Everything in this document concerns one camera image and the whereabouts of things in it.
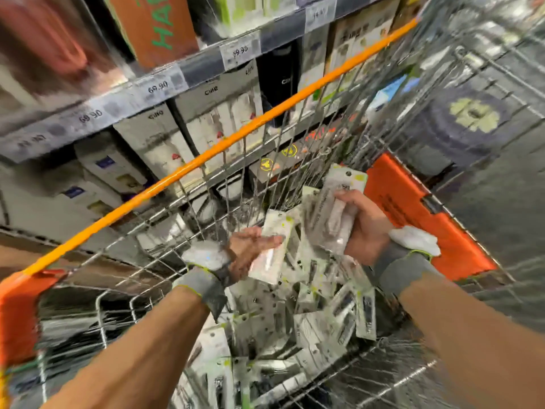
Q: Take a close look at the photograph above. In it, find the person's left hand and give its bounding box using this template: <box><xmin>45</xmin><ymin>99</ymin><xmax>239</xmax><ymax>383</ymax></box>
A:
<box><xmin>225</xmin><ymin>226</ymin><xmax>284</xmax><ymax>282</ymax></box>

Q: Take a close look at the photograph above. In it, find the person's right hand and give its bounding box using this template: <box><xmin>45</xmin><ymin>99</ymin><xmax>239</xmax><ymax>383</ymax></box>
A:
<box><xmin>334</xmin><ymin>189</ymin><xmax>395</xmax><ymax>268</ymax></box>

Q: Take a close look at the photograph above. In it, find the white carded nail clipper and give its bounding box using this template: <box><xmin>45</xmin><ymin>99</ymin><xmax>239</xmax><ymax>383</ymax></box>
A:
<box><xmin>249</xmin><ymin>208</ymin><xmax>299</xmax><ymax>286</ymax></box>
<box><xmin>302</xmin><ymin>163</ymin><xmax>369</xmax><ymax>256</ymax></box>

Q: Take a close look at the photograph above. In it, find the orange wire shopping cart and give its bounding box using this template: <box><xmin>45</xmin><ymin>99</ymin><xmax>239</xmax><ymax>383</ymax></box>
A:
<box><xmin>0</xmin><ymin>0</ymin><xmax>545</xmax><ymax>409</ymax></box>

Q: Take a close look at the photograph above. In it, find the pile of packets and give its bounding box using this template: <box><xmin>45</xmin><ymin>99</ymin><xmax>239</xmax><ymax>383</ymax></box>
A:
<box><xmin>170</xmin><ymin>183</ymin><xmax>380</xmax><ymax>409</ymax></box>

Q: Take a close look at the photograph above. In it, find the person's right forearm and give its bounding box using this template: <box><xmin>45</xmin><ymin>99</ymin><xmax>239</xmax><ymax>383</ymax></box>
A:
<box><xmin>400</xmin><ymin>272</ymin><xmax>545</xmax><ymax>409</ymax></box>

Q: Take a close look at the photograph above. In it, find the person's left forearm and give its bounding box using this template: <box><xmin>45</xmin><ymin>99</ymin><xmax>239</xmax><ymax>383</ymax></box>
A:
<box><xmin>43</xmin><ymin>285</ymin><xmax>214</xmax><ymax>409</ymax></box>

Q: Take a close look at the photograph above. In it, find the small white product box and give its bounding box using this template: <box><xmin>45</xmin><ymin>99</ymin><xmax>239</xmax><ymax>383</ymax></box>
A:
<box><xmin>112</xmin><ymin>102</ymin><xmax>207</xmax><ymax>198</ymax></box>

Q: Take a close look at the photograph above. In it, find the large white product box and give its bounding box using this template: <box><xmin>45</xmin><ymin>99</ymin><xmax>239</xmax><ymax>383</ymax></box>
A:
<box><xmin>174</xmin><ymin>59</ymin><xmax>267</xmax><ymax>160</ymax></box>

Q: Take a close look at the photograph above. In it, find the grey wrist tracker band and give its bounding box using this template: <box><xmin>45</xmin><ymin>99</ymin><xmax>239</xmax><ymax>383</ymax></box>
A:
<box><xmin>173</xmin><ymin>240</ymin><xmax>233</xmax><ymax>319</ymax></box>
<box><xmin>372</xmin><ymin>226</ymin><xmax>444</xmax><ymax>299</ymax></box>

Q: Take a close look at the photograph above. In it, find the wooden post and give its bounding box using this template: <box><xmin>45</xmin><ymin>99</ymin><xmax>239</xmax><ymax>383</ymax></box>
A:
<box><xmin>0</xmin><ymin>229</ymin><xmax>171</xmax><ymax>297</ymax></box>

